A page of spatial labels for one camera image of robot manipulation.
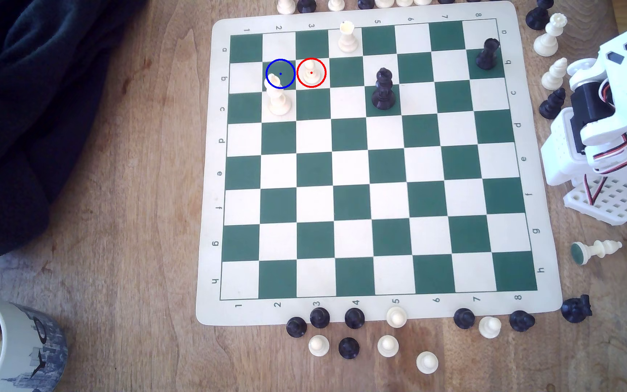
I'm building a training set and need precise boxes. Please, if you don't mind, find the black chess knight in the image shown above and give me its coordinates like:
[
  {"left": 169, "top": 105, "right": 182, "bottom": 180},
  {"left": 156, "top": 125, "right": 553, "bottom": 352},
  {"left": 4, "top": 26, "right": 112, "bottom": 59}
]
[{"left": 561, "top": 294, "right": 593, "bottom": 323}]

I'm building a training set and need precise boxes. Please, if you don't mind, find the dark navy cloth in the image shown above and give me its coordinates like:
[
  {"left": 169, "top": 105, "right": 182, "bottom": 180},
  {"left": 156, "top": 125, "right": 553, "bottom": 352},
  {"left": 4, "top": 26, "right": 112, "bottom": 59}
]
[{"left": 0, "top": 0, "right": 148, "bottom": 261}]

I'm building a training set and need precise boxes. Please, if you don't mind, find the black chess piece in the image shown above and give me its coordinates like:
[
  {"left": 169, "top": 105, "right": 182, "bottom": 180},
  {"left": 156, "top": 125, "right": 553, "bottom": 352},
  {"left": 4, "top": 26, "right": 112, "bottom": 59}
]
[{"left": 526, "top": 0, "right": 555, "bottom": 30}]

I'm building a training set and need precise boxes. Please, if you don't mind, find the black chess queen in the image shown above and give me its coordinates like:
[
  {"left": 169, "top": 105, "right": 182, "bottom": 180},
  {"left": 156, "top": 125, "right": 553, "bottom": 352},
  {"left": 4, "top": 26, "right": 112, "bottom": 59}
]
[{"left": 371, "top": 67, "right": 397, "bottom": 111}]

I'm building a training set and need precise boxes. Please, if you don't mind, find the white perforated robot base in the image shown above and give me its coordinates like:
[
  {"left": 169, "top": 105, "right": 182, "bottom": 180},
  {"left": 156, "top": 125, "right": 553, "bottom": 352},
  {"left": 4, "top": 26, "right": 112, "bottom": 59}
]
[{"left": 564, "top": 174, "right": 627, "bottom": 226}]

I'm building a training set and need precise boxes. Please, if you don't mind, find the white chess queen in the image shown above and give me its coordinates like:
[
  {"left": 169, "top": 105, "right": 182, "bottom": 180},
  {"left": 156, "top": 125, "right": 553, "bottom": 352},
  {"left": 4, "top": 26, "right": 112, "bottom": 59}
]
[{"left": 533, "top": 13, "right": 568, "bottom": 57}]

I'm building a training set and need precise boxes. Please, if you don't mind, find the white mug with skyline print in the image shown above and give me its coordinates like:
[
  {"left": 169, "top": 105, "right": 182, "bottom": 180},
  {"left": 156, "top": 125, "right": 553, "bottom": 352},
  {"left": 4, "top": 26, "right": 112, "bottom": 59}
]
[{"left": 0, "top": 291, "right": 69, "bottom": 392}]

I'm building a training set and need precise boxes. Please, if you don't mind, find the white chess bishop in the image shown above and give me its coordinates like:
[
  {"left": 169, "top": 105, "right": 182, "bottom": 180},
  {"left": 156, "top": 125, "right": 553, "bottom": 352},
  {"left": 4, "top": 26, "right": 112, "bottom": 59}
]
[
  {"left": 570, "top": 240, "right": 623, "bottom": 266},
  {"left": 541, "top": 57, "right": 569, "bottom": 91}
]

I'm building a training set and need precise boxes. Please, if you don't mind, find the green white chess board mat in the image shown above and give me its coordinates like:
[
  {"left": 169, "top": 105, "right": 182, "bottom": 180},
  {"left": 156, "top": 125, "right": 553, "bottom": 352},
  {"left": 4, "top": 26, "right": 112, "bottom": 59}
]
[{"left": 195, "top": 0, "right": 564, "bottom": 327}]

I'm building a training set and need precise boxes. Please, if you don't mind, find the white chess king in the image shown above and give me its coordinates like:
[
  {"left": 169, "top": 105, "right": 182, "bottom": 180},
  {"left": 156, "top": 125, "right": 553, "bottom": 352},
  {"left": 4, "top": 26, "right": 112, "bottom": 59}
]
[{"left": 265, "top": 72, "right": 293, "bottom": 117}]

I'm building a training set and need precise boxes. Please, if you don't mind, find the black chess rook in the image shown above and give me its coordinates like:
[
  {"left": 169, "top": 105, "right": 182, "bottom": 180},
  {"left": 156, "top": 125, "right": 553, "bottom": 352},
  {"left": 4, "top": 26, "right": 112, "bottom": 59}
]
[{"left": 476, "top": 37, "right": 501, "bottom": 70}]

